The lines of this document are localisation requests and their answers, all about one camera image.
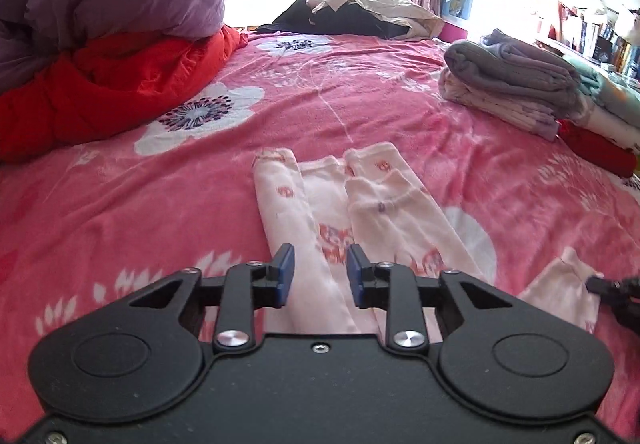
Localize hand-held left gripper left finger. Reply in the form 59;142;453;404
127;243;297;356

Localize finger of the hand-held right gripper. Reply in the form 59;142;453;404
585;277;626;299

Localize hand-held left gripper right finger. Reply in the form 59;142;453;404
346;243;514;356

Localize cream fox-print pajama top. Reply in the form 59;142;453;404
251;141;602;342

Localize dark and beige clothes heap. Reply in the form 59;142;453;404
254;0;416;41

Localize red folded cloth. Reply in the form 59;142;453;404
556;118;638;178

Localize pink floral blanket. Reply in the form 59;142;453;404
0;29;640;430

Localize white printed folded cloth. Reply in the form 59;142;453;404
438;67;561;141

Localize grey folded towel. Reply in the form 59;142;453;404
444;39;583;117

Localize row of books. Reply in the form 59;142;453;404
552;0;640;78

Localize red quilt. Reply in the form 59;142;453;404
0;23;251;165

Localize lavender folded cloth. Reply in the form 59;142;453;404
479;28;533;52

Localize beige garment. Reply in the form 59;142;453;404
306;0;446;42

